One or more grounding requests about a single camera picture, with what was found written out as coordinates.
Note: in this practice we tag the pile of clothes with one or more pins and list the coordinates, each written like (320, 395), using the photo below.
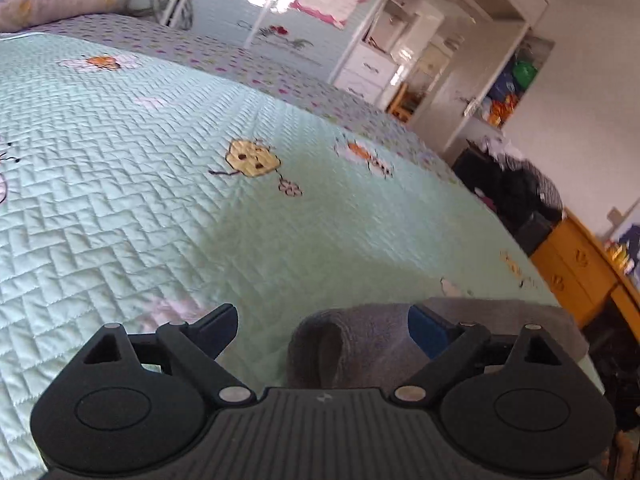
(530, 180)

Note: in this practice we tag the black armchair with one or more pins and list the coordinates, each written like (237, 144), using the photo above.
(505, 200)

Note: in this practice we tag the colourful hanging bags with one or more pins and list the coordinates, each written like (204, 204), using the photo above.
(510, 90)

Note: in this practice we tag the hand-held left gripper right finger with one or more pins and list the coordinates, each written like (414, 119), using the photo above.
(430, 332)

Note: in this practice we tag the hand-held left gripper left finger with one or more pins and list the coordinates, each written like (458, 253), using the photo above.
(217, 332)

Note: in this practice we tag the white drawer cabinet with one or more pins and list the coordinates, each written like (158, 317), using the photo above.
(365, 72)

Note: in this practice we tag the grey knit sweater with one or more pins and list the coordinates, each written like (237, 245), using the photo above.
(370, 345)

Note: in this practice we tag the wooden dresser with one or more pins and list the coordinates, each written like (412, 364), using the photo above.
(580, 270)

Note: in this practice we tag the bee print quilted bedspread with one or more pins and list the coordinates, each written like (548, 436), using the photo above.
(150, 185)

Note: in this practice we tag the yellow toy figures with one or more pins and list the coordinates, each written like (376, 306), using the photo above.
(619, 256)

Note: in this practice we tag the sliding door wardrobe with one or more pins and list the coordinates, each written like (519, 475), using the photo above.
(230, 15)

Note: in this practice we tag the white door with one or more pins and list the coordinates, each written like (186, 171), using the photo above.
(470, 90)

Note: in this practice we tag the wooden chair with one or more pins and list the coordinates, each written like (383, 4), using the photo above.
(401, 105)

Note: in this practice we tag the dotted purple bed sheet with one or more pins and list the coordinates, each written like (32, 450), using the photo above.
(210, 52)

